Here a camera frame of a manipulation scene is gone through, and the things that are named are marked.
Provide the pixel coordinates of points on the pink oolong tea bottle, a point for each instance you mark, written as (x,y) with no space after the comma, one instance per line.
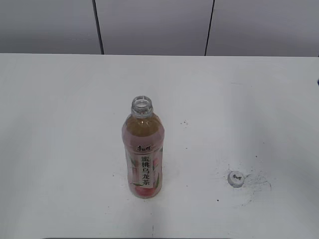
(143,136)

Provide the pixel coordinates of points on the white bottle cap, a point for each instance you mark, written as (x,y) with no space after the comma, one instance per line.
(236,179)

